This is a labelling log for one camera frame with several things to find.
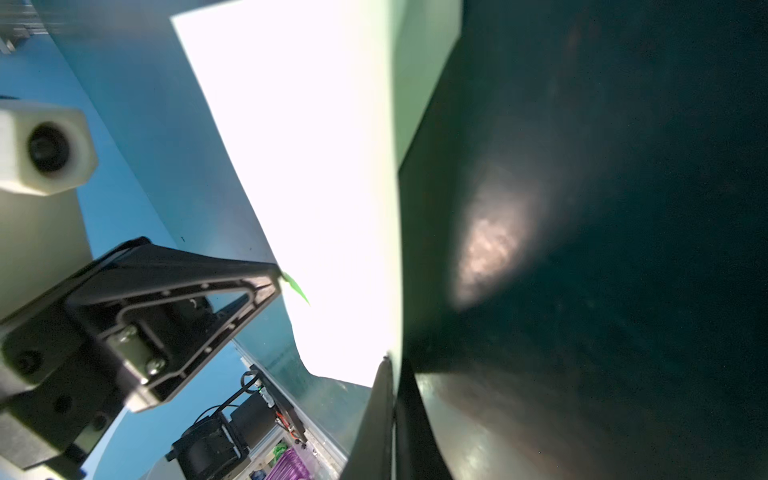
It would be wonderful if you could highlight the aluminium front rail bed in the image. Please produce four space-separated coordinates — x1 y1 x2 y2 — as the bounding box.
234 340 347 479

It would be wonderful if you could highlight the dark green table mat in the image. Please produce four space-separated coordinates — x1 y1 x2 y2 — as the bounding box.
35 1 767 479

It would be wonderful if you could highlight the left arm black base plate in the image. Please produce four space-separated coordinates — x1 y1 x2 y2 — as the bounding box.
244 364 308 449

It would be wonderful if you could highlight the light green paper sheet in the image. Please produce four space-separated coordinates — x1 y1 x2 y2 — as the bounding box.
172 1 463 387

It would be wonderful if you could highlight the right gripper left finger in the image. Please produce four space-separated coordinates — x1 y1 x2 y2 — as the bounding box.
340 357 395 480

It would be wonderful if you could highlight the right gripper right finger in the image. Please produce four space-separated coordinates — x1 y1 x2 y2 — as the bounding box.
394 359 452 480

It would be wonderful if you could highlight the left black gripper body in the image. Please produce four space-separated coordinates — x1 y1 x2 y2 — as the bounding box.
1 299 127 471

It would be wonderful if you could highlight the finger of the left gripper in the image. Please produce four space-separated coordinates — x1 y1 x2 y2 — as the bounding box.
64 237 281 413

